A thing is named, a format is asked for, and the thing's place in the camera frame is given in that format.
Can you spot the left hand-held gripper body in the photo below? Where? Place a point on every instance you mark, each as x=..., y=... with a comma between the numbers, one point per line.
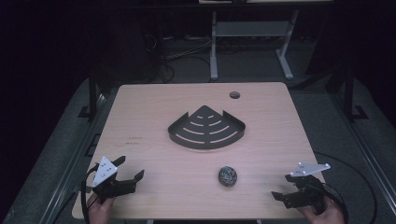
x=106, y=183

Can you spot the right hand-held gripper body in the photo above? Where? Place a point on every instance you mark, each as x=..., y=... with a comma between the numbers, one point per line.
x=306, y=188

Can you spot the steel wool ball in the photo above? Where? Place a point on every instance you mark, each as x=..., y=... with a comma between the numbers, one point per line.
x=228, y=176

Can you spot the black metal corner shelf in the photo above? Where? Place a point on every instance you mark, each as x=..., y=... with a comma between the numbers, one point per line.
x=205, y=130

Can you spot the person's left hand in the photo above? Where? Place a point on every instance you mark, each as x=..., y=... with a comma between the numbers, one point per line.
x=99, y=211

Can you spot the person's right hand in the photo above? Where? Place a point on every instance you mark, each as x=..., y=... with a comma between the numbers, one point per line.
x=327, y=215

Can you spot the black upright stand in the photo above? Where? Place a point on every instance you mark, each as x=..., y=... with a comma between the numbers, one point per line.
x=350, y=96
x=92, y=96

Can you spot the grey metal stand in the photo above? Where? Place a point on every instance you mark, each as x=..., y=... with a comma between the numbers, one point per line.
x=252, y=29

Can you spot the metal frame rail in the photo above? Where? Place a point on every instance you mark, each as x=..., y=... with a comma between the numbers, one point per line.
x=364, y=146
x=71, y=161

